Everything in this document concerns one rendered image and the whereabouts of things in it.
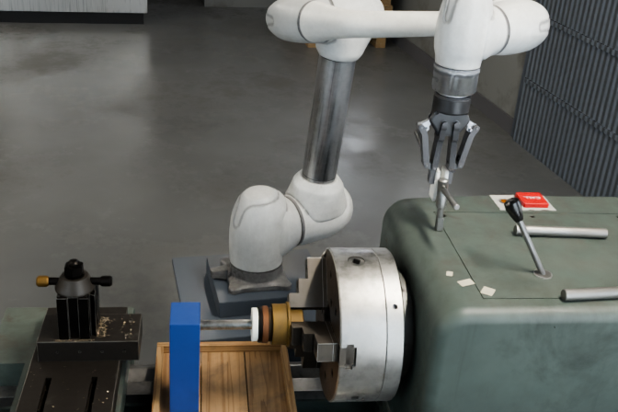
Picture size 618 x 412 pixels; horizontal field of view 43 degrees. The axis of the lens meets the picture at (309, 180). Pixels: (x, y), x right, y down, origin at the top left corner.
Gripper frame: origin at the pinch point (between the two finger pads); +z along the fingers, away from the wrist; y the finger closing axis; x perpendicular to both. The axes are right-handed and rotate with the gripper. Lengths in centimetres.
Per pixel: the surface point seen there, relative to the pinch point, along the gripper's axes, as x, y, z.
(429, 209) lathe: -6.3, -1.0, 9.4
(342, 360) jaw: 27.0, 22.9, 24.8
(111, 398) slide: 21, 67, 38
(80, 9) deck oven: -645, 166, 120
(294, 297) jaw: 10.1, 30.4, 21.7
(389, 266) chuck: 14.8, 12.6, 11.3
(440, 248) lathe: 11.3, 1.4, 9.4
